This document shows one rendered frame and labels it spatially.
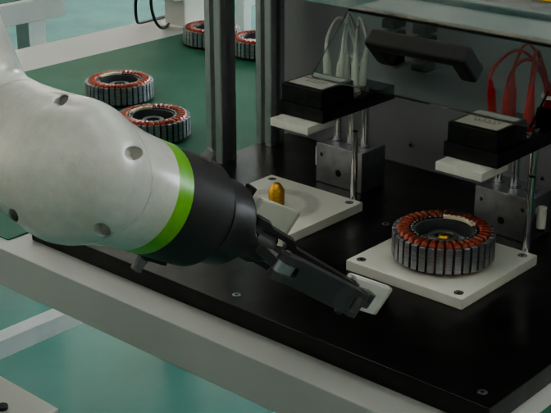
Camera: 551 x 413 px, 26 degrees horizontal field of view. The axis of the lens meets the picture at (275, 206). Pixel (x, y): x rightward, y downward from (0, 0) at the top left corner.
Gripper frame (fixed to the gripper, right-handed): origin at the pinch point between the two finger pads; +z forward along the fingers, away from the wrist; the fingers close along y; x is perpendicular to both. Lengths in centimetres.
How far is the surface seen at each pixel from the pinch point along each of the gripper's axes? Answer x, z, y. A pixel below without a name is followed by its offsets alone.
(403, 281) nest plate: 0.3, 14.0, 0.0
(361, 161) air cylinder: 6.2, 29.2, -23.5
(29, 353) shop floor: -81, 95, -118
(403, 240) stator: 3.8, 14.1, -2.7
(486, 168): 14.8, 18.9, -2.0
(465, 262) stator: 5.5, 16.9, 3.3
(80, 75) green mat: -13, 48, -98
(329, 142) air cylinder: 5.8, 29.5, -29.6
